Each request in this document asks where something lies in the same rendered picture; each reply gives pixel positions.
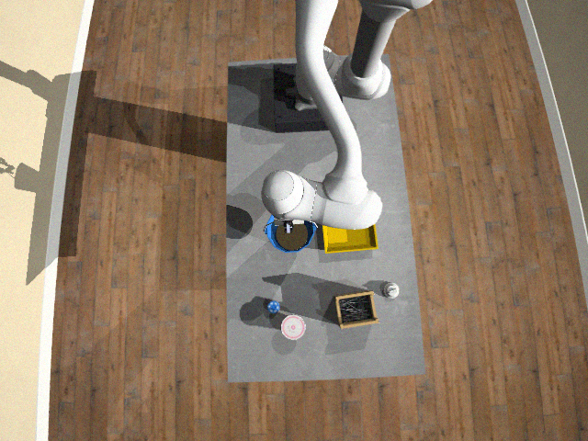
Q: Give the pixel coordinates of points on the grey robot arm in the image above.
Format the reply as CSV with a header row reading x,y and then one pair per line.
x,y
342,199

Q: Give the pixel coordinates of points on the yellow shallow tray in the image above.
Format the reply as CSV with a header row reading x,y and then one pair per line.
x,y
343,240

